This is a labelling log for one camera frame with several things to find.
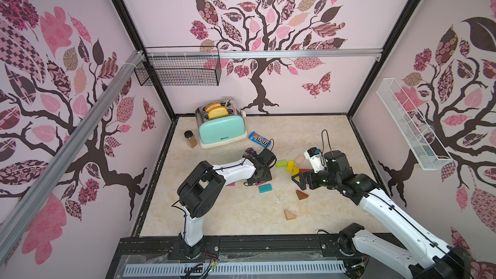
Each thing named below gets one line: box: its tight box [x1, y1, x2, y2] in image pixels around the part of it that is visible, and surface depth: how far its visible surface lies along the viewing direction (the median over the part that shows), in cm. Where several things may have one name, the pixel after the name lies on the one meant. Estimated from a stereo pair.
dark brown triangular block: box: [295, 189, 309, 201], surface depth 87 cm
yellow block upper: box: [286, 160, 296, 173], surface depth 99 cm
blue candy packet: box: [248, 131, 272, 148], surface depth 109 cm
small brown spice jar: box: [184, 129, 198, 149], surface depth 102 cm
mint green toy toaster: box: [195, 100, 248, 150], surface depth 100 cm
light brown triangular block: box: [284, 209, 297, 221], surface depth 82 cm
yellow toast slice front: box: [207, 105, 230, 120], surface depth 97 cm
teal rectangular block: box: [258, 183, 273, 194], surface depth 92 cm
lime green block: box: [275, 159, 288, 168], surface depth 100 cm
